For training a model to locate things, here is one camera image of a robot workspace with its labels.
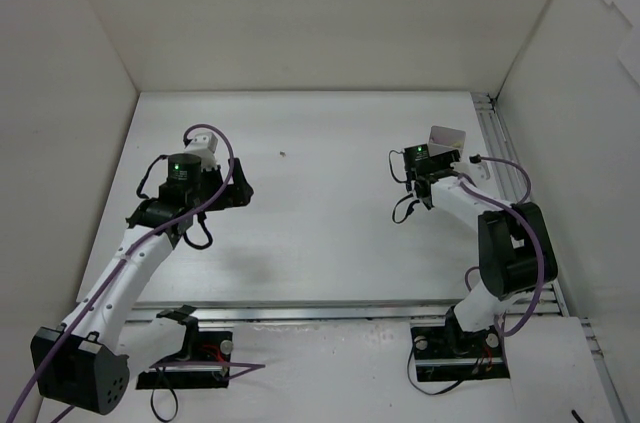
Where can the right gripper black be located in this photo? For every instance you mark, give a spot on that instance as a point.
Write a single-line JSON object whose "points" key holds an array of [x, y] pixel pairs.
{"points": [[417, 185]]}

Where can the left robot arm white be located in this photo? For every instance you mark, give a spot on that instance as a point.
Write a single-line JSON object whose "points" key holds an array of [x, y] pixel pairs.
{"points": [[84, 362]]}

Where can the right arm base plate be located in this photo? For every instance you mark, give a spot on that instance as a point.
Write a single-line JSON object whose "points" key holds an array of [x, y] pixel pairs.
{"points": [[435, 359]]}

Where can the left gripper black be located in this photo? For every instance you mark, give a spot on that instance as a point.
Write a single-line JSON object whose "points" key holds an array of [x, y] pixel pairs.
{"points": [[232, 191]]}

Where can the black object bottom right corner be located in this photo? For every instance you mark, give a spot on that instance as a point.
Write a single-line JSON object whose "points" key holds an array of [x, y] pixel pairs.
{"points": [[577, 416]]}

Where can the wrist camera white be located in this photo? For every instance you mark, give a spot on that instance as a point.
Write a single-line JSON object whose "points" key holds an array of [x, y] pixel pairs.
{"points": [[475, 168], [204, 146]]}

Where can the clear divided organizer container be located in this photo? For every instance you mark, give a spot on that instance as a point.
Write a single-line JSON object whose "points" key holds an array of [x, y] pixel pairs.
{"points": [[441, 140]]}

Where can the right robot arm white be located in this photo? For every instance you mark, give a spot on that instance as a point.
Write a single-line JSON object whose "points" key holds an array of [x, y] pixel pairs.
{"points": [[515, 254]]}

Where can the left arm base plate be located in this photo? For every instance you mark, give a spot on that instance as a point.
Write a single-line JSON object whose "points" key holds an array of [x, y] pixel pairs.
{"points": [[210, 347]]}

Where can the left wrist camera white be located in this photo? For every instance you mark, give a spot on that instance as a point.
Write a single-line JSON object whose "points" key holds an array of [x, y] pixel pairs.
{"points": [[204, 146]]}

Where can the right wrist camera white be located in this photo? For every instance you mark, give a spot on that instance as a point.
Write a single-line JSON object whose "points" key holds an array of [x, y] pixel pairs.
{"points": [[475, 168]]}

